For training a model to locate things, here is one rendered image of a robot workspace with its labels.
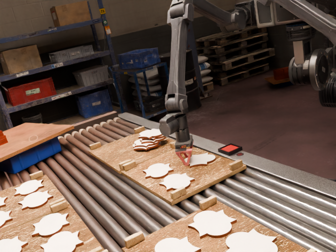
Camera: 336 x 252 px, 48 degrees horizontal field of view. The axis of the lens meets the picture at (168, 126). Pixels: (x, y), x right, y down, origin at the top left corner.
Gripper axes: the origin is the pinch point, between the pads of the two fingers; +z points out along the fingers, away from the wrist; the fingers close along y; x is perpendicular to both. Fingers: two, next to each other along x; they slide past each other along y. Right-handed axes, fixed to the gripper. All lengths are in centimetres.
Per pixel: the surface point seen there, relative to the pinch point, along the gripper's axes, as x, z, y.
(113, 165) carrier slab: -34.8, 1.5, -7.5
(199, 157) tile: 4.9, 0.1, -1.9
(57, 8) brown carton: -211, -91, -410
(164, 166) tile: -9.2, 0.3, 3.4
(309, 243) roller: 37, 3, 58
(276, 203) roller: 31.2, 3.0, 36.2
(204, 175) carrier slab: 7.7, 1.2, 13.8
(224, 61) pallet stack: 15, 48, -548
